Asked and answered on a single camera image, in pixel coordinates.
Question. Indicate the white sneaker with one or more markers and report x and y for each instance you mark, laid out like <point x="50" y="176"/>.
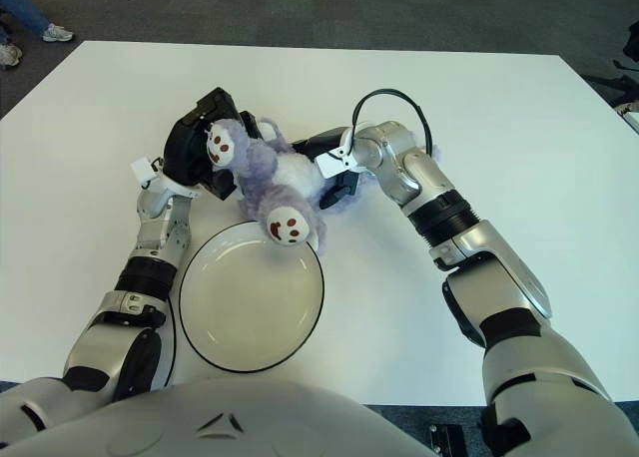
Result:
<point x="9" y="56"/>
<point x="57" y="33"/>

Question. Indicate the white plate with black rim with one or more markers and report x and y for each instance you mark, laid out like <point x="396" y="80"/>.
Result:
<point x="249" y="302"/>

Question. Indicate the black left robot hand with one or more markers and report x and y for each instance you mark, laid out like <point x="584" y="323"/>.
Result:
<point x="185" y="147"/>

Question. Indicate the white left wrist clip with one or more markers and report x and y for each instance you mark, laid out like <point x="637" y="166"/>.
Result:
<point x="142" y="170"/>

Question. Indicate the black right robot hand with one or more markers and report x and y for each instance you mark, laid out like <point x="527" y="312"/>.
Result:
<point x="319" y="142"/>

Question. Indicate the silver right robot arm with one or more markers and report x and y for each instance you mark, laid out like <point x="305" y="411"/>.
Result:
<point x="414" y="167"/>

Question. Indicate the grey robot torso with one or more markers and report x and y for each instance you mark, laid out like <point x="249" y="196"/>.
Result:
<point x="199" y="422"/>

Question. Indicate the black office chair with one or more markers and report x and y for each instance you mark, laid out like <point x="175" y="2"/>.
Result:
<point x="631" y="45"/>

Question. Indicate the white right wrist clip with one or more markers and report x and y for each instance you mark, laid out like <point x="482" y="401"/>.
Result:
<point x="332" y="163"/>

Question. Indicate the black metal bracket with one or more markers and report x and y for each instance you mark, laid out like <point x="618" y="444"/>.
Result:
<point x="447" y="442"/>

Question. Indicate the purple bunny plush doll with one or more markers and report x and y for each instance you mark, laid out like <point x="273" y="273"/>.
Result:
<point x="294" y="172"/>

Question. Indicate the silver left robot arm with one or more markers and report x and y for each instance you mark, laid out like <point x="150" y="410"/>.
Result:
<point x="105" y="347"/>

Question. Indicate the blue jeans leg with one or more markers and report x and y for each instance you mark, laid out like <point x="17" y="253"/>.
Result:
<point x="22" y="10"/>

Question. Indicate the white neighbouring table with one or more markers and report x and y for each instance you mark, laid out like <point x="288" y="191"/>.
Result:
<point x="631" y="118"/>

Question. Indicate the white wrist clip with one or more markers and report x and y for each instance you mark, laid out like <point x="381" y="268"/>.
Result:
<point x="332" y="163"/>
<point x="142" y="170"/>

